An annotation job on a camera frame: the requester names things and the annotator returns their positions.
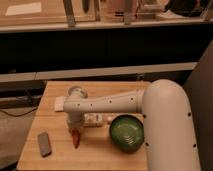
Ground grey sponge block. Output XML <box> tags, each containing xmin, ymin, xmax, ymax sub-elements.
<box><xmin>38</xmin><ymin>132</ymin><xmax>52</xmax><ymax>157</ymax></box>

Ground green bowl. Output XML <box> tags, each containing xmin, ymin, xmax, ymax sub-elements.
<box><xmin>109</xmin><ymin>115</ymin><xmax>144</xmax><ymax>153</ymax></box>

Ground red pepper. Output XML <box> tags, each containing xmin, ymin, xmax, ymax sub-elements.
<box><xmin>71</xmin><ymin>128</ymin><xmax>80</xmax><ymax>148</ymax></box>

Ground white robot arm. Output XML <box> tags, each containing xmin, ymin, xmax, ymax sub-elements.
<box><xmin>63</xmin><ymin>79</ymin><xmax>201</xmax><ymax>171</ymax></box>

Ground white packet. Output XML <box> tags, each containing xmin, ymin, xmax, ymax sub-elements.
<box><xmin>84</xmin><ymin>113</ymin><xmax>103</xmax><ymax>127</ymax></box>

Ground black cable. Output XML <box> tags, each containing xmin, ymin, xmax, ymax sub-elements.
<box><xmin>0</xmin><ymin>107</ymin><xmax>38</xmax><ymax>118</ymax></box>

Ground white cup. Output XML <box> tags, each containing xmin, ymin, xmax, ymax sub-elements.
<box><xmin>68</xmin><ymin>86</ymin><xmax>88</xmax><ymax>98</ymax></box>

